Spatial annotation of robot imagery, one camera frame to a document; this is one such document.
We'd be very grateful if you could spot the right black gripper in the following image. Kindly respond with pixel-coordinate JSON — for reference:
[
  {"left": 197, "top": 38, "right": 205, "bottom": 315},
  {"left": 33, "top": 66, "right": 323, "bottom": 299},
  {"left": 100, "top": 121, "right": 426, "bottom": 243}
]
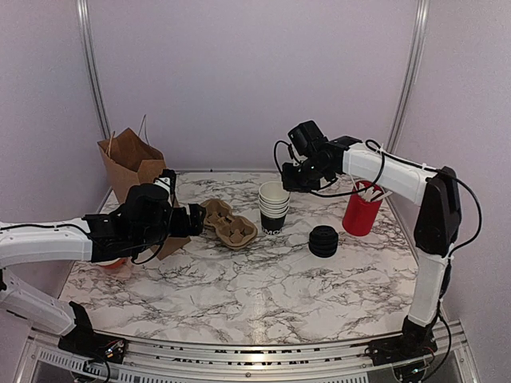
[{"left": 282, "top": 157, "right": 331, "bottom": 192}]

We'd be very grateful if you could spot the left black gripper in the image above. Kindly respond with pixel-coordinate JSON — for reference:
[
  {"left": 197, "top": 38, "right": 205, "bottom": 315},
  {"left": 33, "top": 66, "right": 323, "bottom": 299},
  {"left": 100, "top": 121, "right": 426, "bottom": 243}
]
[{"left": 133, "top": 203, "right": 206, "bottom": 253}]

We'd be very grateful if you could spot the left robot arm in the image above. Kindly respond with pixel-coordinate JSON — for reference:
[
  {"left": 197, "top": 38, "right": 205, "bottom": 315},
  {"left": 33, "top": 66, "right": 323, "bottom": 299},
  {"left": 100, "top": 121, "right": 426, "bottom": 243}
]
[{"left": 1, "top": 181, "right": 206, "bottom": 355}]

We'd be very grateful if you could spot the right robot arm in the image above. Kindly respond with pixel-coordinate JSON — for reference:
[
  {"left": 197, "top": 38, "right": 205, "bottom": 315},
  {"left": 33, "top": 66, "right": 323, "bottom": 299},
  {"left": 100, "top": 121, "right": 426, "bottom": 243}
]
[{"left": 279, "top": 132, "right": 461, "bottom": 357}]

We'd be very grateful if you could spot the stack of paper cups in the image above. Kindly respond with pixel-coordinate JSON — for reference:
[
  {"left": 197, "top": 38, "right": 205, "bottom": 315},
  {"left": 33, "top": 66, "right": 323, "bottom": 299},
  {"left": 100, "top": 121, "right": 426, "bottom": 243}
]
[{"left": 259, "top": 181, "right": 291, "bottom": 235}]

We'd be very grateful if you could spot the cardboard cup carrier tray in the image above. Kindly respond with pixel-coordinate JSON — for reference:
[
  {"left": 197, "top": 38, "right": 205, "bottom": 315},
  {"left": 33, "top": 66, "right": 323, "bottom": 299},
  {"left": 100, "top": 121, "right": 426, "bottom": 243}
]
[{"left": 200, "top": 199, "right": 258, "bottom": 251}]

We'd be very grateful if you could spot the white wrapped straw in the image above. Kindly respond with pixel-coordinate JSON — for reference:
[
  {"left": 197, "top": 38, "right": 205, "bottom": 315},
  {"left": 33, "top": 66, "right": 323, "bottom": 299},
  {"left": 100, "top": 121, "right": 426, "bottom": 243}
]
[{"left": 360, "top": 188, "right": 392, "bottom": 203}]

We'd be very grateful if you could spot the stack of black lids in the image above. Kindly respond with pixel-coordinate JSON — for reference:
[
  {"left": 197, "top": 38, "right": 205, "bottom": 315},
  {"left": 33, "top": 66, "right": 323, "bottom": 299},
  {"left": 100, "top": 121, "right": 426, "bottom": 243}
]
[{"left": 308, "top": 225, "right": 339, "bottom": 258}]

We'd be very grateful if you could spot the red cylindrical holder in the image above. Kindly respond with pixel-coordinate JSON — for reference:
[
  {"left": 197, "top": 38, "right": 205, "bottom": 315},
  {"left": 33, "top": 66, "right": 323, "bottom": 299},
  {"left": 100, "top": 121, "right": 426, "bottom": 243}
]
[{"left": 342, "top": 186, "right": 382, "bottom": 236}]

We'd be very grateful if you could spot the brown paper bag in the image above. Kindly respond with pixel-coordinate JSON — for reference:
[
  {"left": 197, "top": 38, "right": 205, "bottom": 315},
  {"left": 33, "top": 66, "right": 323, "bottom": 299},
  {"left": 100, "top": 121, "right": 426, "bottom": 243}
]
[{"left": 98, "top": 128, "right": 190, "bottom": 265}]

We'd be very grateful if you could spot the orange white bowl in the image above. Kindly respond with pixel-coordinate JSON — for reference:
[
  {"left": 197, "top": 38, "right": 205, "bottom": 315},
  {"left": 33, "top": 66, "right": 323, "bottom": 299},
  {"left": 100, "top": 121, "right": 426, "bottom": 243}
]
[{"left": 96, "top": 258, "right": 125, "bottom": 270}]

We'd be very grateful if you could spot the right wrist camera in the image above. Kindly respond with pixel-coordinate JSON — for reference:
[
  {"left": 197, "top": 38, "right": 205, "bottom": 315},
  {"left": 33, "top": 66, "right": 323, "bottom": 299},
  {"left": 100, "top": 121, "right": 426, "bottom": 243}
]
[{"left": 287, "top": 120, "right": 328, "bottom": 158}]

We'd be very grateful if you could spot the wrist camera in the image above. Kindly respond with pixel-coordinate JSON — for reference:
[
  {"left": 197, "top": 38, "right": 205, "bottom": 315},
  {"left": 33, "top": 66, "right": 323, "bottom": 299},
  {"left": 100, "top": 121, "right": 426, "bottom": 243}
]
[
  {"left": 287, "top": 120, "right": 328, "bottom": 158},
  {"left": 153, "top": 168, "right": 176, "bottom": 196}
]

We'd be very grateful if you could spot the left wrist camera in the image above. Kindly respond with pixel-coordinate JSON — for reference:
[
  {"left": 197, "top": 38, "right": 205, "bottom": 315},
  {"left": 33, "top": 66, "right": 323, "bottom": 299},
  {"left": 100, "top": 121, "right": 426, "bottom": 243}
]
[{"left": 153, "top": 168, "right": 176, "bottom": 196}]

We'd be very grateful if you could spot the right aluminium frame post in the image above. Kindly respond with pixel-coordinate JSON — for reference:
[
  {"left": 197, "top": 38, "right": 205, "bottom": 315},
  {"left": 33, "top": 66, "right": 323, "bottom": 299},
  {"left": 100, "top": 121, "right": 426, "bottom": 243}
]
[{"left": 386, "top": 0, "right": 430, "bottom": 152}]

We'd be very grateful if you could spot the aluminium frame post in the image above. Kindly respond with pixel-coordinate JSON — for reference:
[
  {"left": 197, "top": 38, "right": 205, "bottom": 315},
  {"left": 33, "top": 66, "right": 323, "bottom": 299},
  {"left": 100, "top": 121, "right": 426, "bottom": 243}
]
[
  {"left": 76, "top": 0, "right": 111, "bottom": 139},
  {"left": 386, "top": 0, "right": 430, "bottom": 152}
]

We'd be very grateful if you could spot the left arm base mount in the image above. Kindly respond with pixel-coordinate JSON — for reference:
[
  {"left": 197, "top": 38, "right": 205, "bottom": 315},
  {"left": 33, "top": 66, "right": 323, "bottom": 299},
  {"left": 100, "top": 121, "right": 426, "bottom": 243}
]
[{"left": 58, "top": 302, "right": 128, "bottom": 364}]

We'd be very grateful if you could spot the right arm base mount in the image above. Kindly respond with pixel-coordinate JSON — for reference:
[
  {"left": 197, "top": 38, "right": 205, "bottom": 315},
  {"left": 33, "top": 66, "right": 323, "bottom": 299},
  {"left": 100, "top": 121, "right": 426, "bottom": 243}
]
[{"left": 364, "top": 335, "right": 438, "bottom": 365}]

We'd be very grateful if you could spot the aluminium front rail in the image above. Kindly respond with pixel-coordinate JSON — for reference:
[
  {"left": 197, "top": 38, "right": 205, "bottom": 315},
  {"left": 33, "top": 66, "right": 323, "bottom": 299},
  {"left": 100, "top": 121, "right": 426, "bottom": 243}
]
[{"left": 14, "top": 321, "right": 481, "bottom": 382}]

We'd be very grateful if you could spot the left aluminium frame post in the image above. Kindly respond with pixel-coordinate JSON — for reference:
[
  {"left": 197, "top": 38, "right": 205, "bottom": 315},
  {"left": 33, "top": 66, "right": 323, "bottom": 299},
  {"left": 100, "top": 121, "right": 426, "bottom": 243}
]
[{"left": 76, "top": 0, "right": 111, "bottom": 139}]

